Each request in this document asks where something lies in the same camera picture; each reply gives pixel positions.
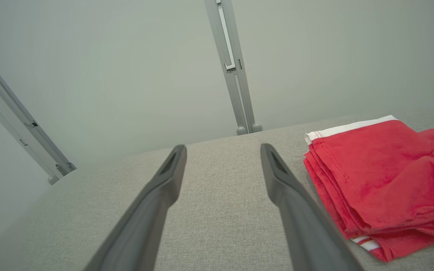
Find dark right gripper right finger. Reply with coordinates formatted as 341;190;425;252
260;143;364;271

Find red jersey shirt white sleeves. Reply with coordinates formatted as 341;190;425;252
349;128;434;263

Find red shorts white trim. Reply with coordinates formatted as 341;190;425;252
303;115;434;238

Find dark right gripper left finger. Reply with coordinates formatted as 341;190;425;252
83;145;187;271

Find grey double partition post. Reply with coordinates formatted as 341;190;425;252
204;0;263;136

